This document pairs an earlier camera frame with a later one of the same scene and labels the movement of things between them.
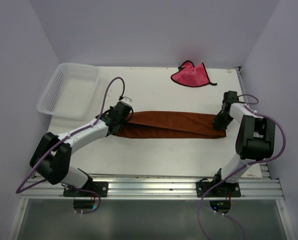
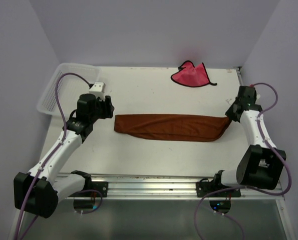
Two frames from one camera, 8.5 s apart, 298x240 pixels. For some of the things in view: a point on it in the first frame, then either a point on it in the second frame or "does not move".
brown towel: [157, 124] does not move
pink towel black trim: [190, 76] does not move
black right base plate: [226, 189] does not move
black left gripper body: [111, 108] → [100, 112]
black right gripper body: [222, 120] → [230, 112]
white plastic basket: [71, 91] does not move
